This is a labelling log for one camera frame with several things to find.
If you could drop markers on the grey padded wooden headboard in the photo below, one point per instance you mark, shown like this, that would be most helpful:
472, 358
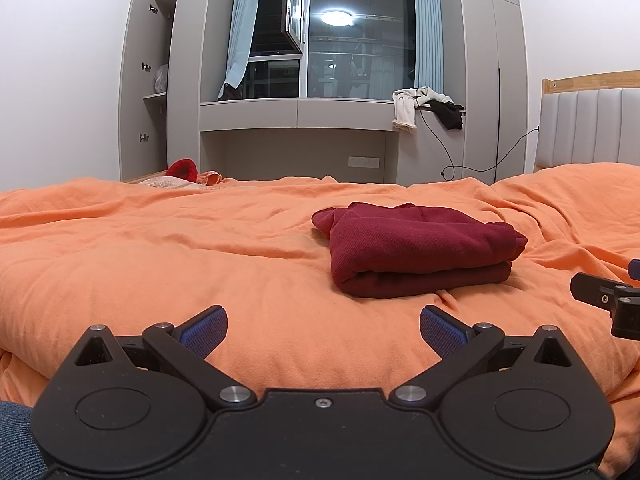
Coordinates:
585, 125

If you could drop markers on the pink patterned cloth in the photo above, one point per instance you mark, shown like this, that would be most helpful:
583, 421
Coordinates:
160, 182

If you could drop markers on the white wall socket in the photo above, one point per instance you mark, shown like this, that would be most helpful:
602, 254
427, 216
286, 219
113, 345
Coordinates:
364, 162

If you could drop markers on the grey window sill cabinet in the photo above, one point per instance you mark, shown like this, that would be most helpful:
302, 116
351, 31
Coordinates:
300, 115

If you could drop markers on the tall closed grey wardrobe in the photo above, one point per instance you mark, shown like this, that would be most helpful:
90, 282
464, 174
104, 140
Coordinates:
480, 60

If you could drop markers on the light blue curtain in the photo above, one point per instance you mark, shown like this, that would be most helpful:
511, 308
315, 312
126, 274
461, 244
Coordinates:
242, 25
429, 25

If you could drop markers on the person's left leg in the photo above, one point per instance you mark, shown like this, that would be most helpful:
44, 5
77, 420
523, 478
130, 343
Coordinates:
20, 440

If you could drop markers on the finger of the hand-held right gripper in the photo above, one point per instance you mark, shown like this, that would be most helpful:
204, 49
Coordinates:
635, 269
592, 290

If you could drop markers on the orange blanket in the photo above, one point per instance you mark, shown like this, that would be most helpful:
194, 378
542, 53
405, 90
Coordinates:
175, 260

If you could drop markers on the window with open sash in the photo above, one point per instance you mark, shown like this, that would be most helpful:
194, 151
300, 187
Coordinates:
360, 50

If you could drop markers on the dark red sweater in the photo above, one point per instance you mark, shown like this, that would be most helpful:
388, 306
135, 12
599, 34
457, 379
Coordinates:
425, 250

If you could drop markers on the black garment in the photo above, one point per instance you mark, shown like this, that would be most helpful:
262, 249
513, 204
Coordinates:
450, 115

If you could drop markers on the white garment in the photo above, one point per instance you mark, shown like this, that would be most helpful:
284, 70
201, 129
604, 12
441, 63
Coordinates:
404, 110

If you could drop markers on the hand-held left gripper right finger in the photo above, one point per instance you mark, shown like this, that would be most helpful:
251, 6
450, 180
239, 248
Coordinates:
440, 332

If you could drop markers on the small orange cloth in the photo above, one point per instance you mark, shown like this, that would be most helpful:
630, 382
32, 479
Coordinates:
209, 178

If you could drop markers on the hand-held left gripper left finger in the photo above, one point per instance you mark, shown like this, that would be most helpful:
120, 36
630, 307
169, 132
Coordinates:
205, 330

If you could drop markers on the dark cloth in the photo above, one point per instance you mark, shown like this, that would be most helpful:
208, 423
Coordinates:
232, 91

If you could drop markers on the grey wardrobe with shelves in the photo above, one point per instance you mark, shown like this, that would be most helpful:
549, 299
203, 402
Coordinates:
185, 85

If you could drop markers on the clear plastic bag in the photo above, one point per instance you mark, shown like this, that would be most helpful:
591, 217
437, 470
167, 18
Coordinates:
161, 79

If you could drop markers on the open grey wardrobe door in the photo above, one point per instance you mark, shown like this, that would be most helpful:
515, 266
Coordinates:
132, 85

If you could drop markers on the bright red plush cloth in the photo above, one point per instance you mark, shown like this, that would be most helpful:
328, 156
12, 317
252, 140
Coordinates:
182, 169

